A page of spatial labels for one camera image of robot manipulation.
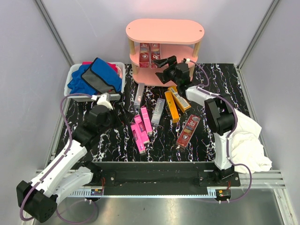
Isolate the silver grey toothpaste box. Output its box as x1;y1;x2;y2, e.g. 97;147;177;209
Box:
134;83;145;109

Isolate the purple cable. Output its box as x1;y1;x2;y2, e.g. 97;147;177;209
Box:
19;93;98;223
184;58;253;203

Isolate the pink BeYou box back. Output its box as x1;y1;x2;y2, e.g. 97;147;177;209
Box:
141;106;152;135

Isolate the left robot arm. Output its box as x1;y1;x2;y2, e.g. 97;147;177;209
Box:
16;101;125;223

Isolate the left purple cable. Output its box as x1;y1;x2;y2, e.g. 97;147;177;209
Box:
19;93;98;223

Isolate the pink beyou box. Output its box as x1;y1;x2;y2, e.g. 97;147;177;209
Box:
141;106;152;135
130;123;146;155
134;115;150;144

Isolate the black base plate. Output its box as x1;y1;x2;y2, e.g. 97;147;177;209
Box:
94;162;240;195

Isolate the blue cloth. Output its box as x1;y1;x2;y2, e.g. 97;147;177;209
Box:
67;58;123;98

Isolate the red 3d toothpaste box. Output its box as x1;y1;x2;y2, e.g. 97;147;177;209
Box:
150;43;161;68
139;43;150;68
176;114;201;150

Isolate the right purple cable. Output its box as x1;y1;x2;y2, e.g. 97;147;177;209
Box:
184;58;253;203

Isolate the white plastic basket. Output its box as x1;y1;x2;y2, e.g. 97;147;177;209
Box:
63;61;126;102

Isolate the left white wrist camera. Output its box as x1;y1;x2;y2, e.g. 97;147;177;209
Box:
91;93;114;110

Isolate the white crumpled cloth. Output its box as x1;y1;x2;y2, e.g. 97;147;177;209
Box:
231;110;272;174

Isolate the grey black-trimmed cloth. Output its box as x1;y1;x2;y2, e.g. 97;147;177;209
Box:
81;58;122;94

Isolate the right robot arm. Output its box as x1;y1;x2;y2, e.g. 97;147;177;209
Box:
153;56;238;186

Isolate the grey Protefix toothpaste box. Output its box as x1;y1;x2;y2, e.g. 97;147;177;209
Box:
151;98;165;126

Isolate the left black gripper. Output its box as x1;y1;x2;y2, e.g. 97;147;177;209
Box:
99;103;134;134

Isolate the orange barcode toothpaste box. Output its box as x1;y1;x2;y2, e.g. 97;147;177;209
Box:
168;86;191;113

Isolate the orange R&O toothpaste box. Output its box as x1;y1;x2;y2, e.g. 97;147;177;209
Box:
165;91;180;123

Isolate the pink three-tier shelf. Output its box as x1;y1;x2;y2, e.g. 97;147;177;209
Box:
126;19;204;87

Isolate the pink cloth in basket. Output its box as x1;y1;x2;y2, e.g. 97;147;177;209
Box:
82;61;122;78

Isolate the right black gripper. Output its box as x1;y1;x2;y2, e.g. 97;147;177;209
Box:
152;56;180;86

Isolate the pink BeYou box front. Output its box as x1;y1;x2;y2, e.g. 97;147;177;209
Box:
130;123;146;155

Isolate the pink BeYou box middle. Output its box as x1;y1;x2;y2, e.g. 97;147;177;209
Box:
134;115;150;144

